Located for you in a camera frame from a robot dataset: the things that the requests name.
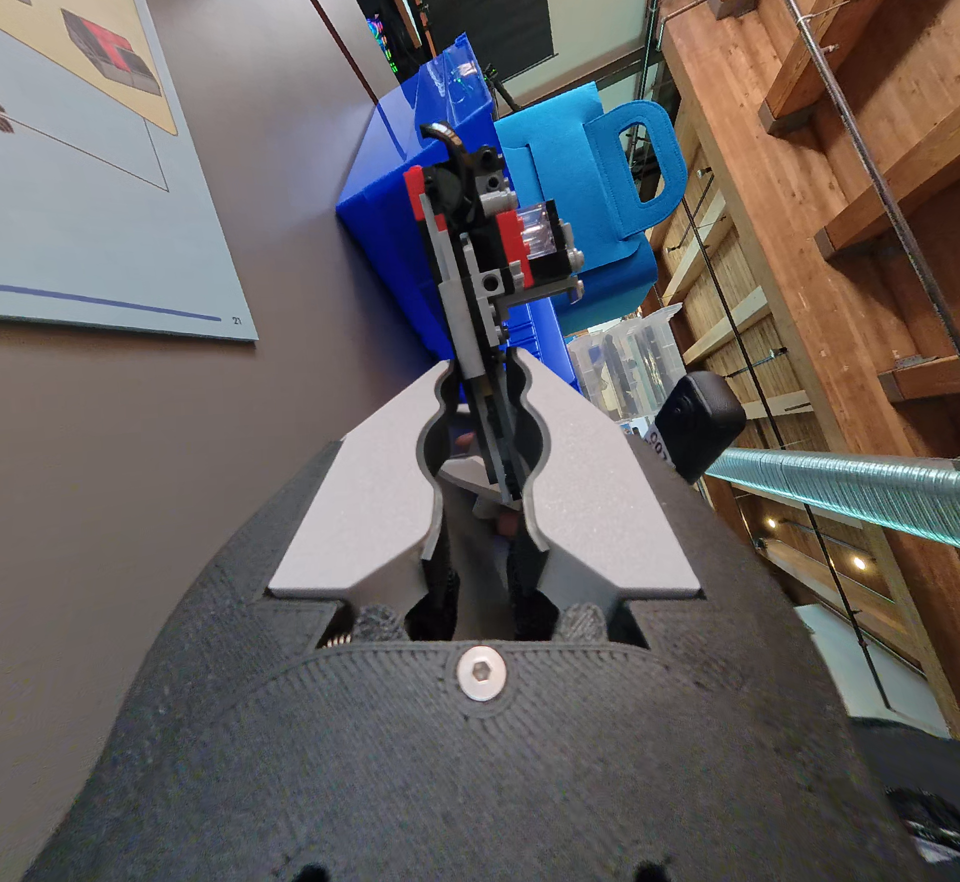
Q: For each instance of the computer tower with coloured lights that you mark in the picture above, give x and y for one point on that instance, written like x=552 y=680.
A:
x=382 y=42

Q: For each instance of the clear plastic storage box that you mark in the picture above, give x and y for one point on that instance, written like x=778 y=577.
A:
x=622 y=364

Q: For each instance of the toy brick instruction booklet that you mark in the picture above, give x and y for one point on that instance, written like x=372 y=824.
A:
x=90 y=222

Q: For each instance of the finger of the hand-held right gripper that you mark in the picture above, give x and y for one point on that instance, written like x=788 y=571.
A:
x=469 y=481

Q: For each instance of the person's right hand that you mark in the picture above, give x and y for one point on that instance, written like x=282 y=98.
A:
x=508 y=524

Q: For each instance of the grey desk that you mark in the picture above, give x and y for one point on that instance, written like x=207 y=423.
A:
x=150 y=484

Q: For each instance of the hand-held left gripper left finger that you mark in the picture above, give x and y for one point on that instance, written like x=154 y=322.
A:
x=352 y=514

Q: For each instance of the grey black toy brick model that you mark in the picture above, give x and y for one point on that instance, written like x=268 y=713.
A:
x=480 y=274

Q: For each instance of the blue felt bag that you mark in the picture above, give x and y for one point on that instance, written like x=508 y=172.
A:
x=570 y=169

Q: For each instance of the silver ventilation duct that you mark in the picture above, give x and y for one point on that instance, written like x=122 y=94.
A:
x=840 y=484

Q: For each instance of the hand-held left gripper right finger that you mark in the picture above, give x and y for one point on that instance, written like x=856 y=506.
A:
x=607 y=514

